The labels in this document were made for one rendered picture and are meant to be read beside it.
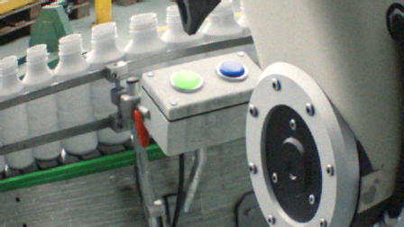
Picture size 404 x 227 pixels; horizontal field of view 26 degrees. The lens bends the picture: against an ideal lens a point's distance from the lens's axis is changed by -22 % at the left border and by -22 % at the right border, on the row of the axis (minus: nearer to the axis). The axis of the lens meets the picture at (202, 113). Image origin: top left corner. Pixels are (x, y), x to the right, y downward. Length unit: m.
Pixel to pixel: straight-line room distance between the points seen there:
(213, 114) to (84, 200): 0.24
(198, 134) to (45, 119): 0.23
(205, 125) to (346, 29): 0.60
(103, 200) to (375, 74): 0.76
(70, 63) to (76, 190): 0.18
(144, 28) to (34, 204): 0.31
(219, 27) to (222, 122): 0.21
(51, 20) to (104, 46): 4.41
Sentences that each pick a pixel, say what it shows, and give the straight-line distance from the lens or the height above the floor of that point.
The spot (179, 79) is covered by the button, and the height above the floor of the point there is 1.12.
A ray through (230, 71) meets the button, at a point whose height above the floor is 1.12.
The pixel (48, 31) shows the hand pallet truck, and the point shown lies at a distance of 5.83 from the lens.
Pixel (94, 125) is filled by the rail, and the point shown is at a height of 1.04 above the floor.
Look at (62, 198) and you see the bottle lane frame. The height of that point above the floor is 0.95.
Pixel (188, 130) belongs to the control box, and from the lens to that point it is 1.25.
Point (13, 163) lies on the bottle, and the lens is 1.35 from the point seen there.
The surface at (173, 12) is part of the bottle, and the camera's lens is 1.42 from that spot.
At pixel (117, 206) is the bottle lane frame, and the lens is 1.40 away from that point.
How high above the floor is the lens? 1.47
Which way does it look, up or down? 18 degrees down
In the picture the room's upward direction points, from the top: 5 degrees counter-clockwise
